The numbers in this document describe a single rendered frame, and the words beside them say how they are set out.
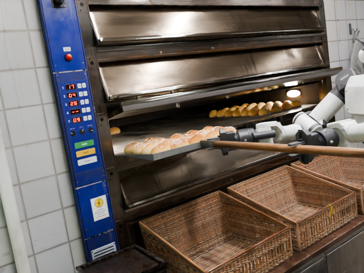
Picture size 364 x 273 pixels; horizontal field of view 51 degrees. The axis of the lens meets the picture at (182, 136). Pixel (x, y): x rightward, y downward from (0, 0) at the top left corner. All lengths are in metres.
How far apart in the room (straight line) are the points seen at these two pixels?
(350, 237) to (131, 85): 1.42
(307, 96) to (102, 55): 1.83
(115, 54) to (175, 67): 0.36
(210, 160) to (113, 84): 0.73
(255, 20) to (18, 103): 1.52
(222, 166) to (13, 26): 1.30
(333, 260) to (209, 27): 1.41
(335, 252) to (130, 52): 1.46
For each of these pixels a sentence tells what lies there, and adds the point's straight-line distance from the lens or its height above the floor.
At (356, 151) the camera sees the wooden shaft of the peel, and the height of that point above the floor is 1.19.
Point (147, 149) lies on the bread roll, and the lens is 1.72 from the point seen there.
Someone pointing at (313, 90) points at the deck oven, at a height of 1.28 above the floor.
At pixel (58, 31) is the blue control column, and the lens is 1.76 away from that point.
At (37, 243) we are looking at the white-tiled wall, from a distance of 1.78.
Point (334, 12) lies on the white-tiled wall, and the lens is 3.27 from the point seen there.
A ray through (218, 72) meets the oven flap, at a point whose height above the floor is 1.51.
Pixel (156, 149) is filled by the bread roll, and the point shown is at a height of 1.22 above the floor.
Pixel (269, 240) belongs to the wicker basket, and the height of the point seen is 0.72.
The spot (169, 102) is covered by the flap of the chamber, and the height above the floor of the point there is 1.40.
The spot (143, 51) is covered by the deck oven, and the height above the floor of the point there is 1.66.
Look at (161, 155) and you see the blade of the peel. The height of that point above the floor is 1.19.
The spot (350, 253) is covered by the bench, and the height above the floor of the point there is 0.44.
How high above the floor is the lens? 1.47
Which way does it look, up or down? 7 degrees down
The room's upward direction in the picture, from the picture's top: 8 degrees counter-clockwise
